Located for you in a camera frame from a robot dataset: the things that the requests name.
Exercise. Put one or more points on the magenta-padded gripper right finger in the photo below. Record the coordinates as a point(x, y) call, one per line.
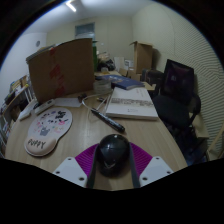
point(155, 170)

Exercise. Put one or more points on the large brown cardboard box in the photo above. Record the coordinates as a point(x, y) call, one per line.
point(66, 70)

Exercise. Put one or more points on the white cartoon print mouse pad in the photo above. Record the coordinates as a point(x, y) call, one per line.
point(48, 130)

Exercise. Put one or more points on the white remote control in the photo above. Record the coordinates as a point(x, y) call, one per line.
point(44, 106)

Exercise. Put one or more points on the white book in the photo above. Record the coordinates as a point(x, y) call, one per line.
point(131, 104)

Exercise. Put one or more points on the clear plastic container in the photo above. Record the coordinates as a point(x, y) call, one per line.
point(102, 86)

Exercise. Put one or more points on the black computer mouse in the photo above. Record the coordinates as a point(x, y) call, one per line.
point(112, 155)

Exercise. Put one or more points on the ceiling light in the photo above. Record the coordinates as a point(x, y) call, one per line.
point(70, 6)

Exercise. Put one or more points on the shelf unit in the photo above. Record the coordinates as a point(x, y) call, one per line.
point(11, 100)

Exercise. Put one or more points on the white flat device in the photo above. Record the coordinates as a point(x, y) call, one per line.
point(27, 111)

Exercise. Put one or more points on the white paper sheet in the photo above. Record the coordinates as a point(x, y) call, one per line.
point(68, 102)

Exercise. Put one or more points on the tall open cardboard box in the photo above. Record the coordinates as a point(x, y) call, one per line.
point(143, 56)

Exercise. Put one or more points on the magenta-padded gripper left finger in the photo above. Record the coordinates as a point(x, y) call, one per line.
point(70, 171)

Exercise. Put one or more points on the blue book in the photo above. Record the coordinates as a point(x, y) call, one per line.
point(123, 82)

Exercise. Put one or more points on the black marker pen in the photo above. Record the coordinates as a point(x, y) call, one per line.
point(108, 120)

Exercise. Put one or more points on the grey door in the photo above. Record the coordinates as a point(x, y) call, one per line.
point(85, 30)

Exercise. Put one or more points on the black office chair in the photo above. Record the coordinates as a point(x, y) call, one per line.
point(175, 103)

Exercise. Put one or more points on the round wall clock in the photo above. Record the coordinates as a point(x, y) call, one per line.
point(37, 43)

